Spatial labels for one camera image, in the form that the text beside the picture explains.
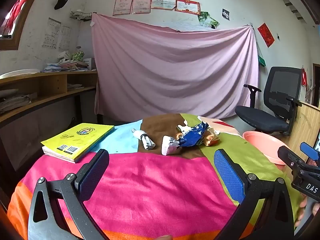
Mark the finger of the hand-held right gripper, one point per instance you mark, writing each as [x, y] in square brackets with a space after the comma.
[309, 151]
[287, 155]

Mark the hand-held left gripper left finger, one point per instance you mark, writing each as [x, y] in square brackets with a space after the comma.
[93, 175]

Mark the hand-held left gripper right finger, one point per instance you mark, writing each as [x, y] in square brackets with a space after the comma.
[228, 177]

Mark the pink plastic waste bin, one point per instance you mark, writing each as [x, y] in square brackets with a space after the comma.
[262, 142]

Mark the orange snack wrapper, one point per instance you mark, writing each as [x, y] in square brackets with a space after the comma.
[211, 140]

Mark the blue snack bag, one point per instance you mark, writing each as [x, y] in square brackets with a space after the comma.
[193, 136]

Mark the small white torn wrapper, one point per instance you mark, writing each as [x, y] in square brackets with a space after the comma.
[184, 128]

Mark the person's right hand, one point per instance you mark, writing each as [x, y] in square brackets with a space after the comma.
[302, 206]

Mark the wooden cabinet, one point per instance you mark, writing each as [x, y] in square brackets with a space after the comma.
[306, 125]

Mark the yellow book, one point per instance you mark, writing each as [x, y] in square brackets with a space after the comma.
[80, 137]

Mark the black office chair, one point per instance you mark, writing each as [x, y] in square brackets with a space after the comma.
[265, 120]

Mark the colourful patchwork tablecloth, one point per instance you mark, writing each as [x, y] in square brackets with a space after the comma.
[155, 192]

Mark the small red hanging ornament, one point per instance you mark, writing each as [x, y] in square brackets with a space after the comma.
[304, 77]

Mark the papers in desk shelf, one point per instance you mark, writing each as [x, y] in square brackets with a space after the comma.
[75, 86]

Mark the wooden desk with shelves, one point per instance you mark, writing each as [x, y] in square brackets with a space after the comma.
[50, 82]

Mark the stack of newspapers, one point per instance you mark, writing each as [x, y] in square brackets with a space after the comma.
[15, 102]

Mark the pile of papers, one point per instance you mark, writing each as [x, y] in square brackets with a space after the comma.
[67, 66]

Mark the pink hanging sheet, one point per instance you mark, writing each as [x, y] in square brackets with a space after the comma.
[175, 70]

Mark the green patterned bag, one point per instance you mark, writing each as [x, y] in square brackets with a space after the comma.
[77, 55]

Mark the white plastic basin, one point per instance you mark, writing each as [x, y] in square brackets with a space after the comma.
[17, 73]

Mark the black and white photo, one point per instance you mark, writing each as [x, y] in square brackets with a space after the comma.
[225, 14]

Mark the black cap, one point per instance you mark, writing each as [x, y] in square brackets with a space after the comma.
[61, 2]

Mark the red paper wall decoration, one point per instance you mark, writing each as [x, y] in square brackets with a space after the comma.
[265, 34]

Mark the wall calendar sheet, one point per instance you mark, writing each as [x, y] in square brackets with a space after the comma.
[65, 38]
[51, 33]

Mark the wooden window frame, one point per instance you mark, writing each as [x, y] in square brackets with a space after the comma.
[15, 42]

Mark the green wall photos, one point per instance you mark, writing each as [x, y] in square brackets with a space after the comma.
[208, 20]

